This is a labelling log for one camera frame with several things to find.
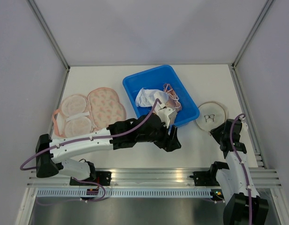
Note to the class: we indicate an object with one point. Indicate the floral mesh laundry bag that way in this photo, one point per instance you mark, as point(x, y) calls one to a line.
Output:
point(81, 115)

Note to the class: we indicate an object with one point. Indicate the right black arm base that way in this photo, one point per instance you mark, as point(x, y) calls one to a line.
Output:
point(204, 179)

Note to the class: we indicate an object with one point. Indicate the white satin bra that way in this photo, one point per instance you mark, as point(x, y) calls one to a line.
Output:
point(147, 97)

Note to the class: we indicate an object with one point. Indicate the aluminium mounting rail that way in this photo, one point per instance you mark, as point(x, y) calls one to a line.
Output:
point(155, 178)

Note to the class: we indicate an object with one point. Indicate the white mesh laundry bag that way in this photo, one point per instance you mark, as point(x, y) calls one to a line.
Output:
point(212, 115)

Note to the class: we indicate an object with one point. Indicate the blue plastic bin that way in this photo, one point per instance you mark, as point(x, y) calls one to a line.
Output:
point(161, 83)

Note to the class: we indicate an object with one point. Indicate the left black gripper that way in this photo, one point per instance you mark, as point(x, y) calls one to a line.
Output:
point(172, 143)

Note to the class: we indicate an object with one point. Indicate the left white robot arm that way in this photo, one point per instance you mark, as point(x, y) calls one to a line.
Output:
point(55, 156)

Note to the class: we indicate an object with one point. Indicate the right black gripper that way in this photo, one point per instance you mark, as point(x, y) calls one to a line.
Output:
point(215, 131)

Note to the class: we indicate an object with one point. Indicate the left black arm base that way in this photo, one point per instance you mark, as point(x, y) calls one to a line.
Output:
point(102, 177)

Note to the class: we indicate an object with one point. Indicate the white slotted cable duct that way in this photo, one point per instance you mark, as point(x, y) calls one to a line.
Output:
point(125, 192)

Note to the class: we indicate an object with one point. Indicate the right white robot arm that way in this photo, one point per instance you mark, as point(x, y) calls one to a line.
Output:
point(244, 206)

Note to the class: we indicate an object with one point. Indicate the beige bra in bin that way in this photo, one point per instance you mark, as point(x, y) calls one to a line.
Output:
point(170, 109)

